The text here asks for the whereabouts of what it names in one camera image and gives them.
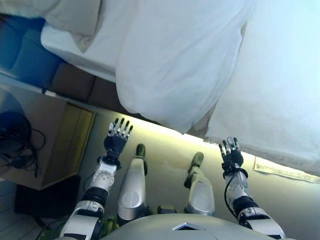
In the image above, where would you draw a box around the large beige pillow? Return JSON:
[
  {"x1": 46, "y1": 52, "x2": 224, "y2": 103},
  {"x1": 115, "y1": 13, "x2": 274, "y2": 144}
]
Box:
[{"x1": 0, "y1": 0, "x2": 106, "y2": 54}]

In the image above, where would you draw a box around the white terry blanket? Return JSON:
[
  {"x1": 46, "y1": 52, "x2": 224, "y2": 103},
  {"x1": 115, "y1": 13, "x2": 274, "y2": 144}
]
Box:
[{"x1": 203, "y1": 0, "x2": 320, "y2": 178}]

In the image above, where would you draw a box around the silver robot right leg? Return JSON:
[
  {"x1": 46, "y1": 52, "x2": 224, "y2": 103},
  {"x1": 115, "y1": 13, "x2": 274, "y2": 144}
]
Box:
[{"x1": 183, "y1": 151, "x2": 216, "y2": 218}]

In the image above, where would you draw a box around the brown upholstered bed frame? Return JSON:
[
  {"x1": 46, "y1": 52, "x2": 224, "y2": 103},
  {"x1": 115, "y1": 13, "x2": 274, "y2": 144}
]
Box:
[{"x1": 0, "y1": 13, "x2": 181, "y2": 134}]

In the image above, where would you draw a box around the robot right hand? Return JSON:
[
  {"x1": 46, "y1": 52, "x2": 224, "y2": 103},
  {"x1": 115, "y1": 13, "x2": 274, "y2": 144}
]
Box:
[{"x1": 218, "y1": 136, "x2": 245, "y2": 171}]

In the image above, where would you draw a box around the wooden nightstand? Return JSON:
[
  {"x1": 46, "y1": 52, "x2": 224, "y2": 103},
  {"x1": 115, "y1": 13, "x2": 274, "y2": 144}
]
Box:
[{"x1": 0, "y1": 84, "x2": 98, "y2": 191}]

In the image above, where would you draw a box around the white duvet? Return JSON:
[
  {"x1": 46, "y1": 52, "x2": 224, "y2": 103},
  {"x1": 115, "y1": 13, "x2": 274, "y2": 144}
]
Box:
[{"x1": 114, "y1": 0, "x2": 251, "y2": 134}]

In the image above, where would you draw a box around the printed paper sheet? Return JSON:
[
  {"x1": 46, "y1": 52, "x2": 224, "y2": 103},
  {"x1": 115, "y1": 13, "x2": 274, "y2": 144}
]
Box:
[{"x1": 253, "y1": 155, "x2": 320, "y2": 185}]

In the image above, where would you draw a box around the green plant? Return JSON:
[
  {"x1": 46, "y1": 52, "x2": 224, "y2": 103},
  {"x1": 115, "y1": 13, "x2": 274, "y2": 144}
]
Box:
[{"x1": 99, "y1": 215, "x2": 121, "y2": 234}]

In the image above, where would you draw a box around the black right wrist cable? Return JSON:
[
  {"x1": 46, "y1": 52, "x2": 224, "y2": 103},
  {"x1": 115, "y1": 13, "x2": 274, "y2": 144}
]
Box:
[{"x1": 223, "y1": 171, "x2": 241, "y2": 221}]

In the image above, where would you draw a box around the grey robot torso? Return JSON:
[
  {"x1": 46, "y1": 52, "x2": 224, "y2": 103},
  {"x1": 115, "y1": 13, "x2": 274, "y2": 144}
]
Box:
[{"x1": 99, "y1": 204, "x2": 284, "y2": 240}]

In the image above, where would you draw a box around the black lamp base with cables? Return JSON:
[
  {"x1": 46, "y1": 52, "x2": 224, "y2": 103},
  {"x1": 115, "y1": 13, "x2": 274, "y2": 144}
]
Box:
[{"x1": 0, "y1": 110, "x2": 48, "y2": 179}]

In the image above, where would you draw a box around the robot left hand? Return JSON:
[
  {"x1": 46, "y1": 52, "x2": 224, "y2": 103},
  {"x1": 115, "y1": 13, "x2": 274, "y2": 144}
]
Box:
[{"x1": 102, "y1": 116, "x2": 135, "y2": 154}]

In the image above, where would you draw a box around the silver robot leg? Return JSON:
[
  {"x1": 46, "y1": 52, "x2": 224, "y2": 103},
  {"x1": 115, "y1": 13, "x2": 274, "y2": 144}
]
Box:
[
  {"x1": 183, "y1": 151, "x2": 216, "y2": 218},
  {"x1": 116, "y1": 143, "x2": 149, "y2": 226}
]

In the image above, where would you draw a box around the silver robot left leg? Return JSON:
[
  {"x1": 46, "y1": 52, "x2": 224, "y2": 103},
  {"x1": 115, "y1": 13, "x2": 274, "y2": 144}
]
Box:
[{"x1": 116, "y1": 143, "x2": 149, "y2": 226}]

